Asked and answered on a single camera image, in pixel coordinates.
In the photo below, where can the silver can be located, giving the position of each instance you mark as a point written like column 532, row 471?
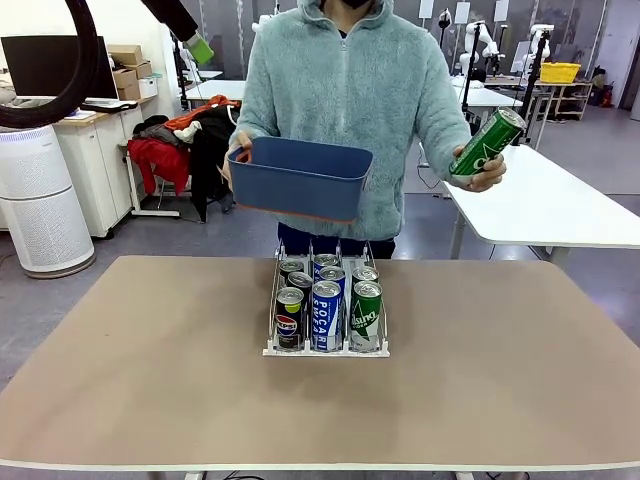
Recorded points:
column 300, row 280
column 289, row 325

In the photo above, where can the person's left hand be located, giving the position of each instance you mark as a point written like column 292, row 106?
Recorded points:
column 482, row 182

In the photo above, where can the orange cloth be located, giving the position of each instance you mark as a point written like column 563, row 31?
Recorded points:
column 187, row 120

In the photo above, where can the red jacket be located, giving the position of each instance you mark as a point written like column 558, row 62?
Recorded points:
column 160, row 160

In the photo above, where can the red fire extinguisher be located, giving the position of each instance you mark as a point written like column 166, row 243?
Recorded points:
column 605, row 95

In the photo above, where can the person's left forearm teal sleeve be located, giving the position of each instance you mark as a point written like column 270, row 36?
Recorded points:
column 450, row 145

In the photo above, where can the white rolling cart frame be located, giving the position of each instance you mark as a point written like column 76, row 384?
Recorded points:
column 155, row 214

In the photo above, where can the silver can front left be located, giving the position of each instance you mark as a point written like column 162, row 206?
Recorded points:
column 300, row 280

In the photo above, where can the person in teal fleece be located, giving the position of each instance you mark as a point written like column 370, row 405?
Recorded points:
column 345, row 100

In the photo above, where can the green soda can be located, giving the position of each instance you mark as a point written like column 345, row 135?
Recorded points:
column 365, row 315
column 487, row 137
column 365, row 274

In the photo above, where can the yellow plastic crate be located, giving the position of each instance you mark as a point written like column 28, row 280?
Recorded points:
column 560, row 72

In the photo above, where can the wooden shelf table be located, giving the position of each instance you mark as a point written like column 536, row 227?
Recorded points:
column 570, row 100

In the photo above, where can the black computer monitor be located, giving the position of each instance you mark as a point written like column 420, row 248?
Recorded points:
column 40, row 65

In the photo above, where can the clear white can dispenser rack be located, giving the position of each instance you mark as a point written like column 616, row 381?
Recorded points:
column 325, row 354

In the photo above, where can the cardboard box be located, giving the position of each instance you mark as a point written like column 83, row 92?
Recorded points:
column 142, row 70
column 124, row 54
column 127, row 86

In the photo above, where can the blue Pocari Sweat can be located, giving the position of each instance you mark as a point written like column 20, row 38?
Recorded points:
column 326, row 261
column 332, row 274
column 326, row 320

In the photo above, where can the person's right hand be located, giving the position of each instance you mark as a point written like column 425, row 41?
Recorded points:
column 241, row 142

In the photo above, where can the dark grey cloth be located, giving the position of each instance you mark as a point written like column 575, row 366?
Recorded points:
column 150, row 127

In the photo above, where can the white cabinet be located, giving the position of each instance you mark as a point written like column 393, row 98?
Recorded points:
column 100, row 165

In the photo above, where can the black jacket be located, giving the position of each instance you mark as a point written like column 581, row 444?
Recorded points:
column 210, row 160

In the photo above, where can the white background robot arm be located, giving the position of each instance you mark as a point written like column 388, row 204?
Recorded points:
column 542, row 40
column 472, row 45

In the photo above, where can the small white box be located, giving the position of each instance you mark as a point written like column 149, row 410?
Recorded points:
column 148, row 88

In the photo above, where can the white desk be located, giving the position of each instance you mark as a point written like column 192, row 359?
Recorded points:
column 540, row 200

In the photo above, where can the black Pepsi can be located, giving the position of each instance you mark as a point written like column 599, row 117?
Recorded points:
column 290, row 266

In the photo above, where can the black tripod stand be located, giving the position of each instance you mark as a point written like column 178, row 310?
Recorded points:
column 464, row 75
column 534, row 85

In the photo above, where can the white air purifier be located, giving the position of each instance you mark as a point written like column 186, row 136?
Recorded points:
column 45, row 210

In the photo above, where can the white background table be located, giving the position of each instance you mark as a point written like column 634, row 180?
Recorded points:
column 215, row 90
column 487, row 95

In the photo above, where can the silver can front right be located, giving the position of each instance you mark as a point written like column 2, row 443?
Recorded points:
column 289, row 325

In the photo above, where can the person's right forearm teal sleeve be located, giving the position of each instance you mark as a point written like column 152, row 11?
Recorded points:
column 247, row 120

